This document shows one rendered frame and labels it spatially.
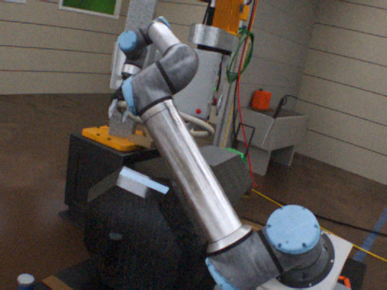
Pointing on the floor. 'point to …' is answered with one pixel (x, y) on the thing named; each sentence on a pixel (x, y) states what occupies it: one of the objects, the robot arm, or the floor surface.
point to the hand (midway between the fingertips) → (116, 118)
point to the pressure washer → (247, 146)
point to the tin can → (26, 282)
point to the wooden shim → (55, 283)
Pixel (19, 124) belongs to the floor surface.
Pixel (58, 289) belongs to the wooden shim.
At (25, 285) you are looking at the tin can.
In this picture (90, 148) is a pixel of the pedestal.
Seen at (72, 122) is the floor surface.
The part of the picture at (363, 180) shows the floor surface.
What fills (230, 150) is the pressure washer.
